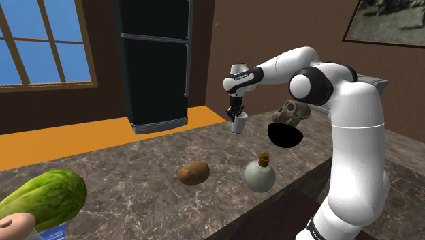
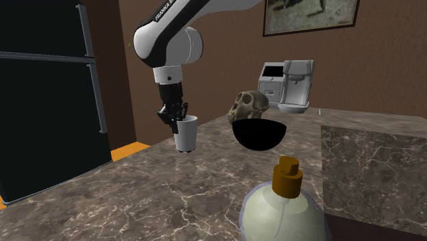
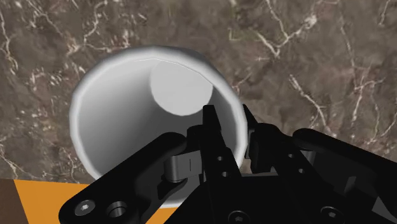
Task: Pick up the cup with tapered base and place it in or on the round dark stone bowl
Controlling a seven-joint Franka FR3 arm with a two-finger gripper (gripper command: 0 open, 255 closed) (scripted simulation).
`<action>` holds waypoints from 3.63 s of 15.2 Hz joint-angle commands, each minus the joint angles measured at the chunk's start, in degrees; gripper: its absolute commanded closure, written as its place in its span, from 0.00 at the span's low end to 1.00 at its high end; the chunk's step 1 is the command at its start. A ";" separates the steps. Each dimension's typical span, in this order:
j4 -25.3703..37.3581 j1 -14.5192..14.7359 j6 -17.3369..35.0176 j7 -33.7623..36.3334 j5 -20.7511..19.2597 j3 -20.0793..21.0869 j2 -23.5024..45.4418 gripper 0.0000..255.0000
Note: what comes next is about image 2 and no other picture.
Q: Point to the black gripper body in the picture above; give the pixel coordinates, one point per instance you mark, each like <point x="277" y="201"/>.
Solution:
<point x="170" y="94"/>

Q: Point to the clear spray bottle brown cap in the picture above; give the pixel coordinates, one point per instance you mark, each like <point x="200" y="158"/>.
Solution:
<point x="283" y="217"/>

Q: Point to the grey coffee machine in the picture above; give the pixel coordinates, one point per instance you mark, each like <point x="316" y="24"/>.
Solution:
<point x="293" y="88"/>

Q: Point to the marble patterned robot stand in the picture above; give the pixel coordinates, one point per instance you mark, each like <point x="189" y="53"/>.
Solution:
<point x="373" y="173"/>

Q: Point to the black bowl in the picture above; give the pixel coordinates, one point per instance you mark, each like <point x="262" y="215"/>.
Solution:
<point x="259" y="135"/>

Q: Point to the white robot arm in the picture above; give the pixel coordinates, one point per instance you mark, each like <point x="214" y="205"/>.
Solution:
<point x="173" y="40"/>

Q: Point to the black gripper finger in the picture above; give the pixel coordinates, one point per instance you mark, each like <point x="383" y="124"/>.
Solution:
<point x="184" y="109"/>
<point x="169" y="118"/>

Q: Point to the dark framed wall picture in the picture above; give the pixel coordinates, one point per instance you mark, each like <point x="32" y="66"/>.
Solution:
<point x="310" y="15"/>

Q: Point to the white cup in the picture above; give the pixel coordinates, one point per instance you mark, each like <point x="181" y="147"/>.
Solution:
<point x="186" y="135"/>

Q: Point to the brown ape skull figure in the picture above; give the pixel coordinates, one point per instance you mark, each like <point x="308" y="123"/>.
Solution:
<point x="248" y="103"/>

